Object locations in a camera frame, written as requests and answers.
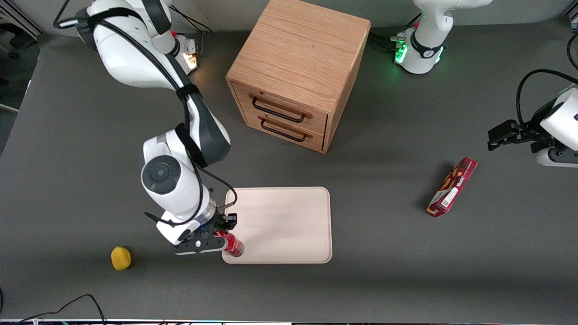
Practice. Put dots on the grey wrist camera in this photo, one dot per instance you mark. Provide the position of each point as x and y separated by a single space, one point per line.
557 158
198 246

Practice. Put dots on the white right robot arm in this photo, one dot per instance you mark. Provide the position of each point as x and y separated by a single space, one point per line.
162 180

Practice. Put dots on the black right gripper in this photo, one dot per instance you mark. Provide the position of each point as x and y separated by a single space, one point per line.
221 222

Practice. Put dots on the wooden two-drawer cabinet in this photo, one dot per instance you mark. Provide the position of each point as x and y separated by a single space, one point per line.
298 63

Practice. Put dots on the beige plastic tray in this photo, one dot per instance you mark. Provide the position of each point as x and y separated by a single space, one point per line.
284 221

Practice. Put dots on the red snack box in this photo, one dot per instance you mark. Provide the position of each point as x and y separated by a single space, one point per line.
453 187

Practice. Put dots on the yellow lemon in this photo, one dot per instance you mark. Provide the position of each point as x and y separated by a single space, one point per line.
120 258

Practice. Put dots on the red coke bottle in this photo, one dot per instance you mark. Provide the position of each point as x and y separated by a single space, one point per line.
234 246

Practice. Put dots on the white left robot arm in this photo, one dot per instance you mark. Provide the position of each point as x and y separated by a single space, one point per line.
424 45

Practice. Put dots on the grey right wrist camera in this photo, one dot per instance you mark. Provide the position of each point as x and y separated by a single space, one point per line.
198 246

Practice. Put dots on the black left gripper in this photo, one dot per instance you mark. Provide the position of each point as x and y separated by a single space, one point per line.
535 128

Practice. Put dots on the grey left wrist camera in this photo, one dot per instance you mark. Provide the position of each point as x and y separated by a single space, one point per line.
557 158

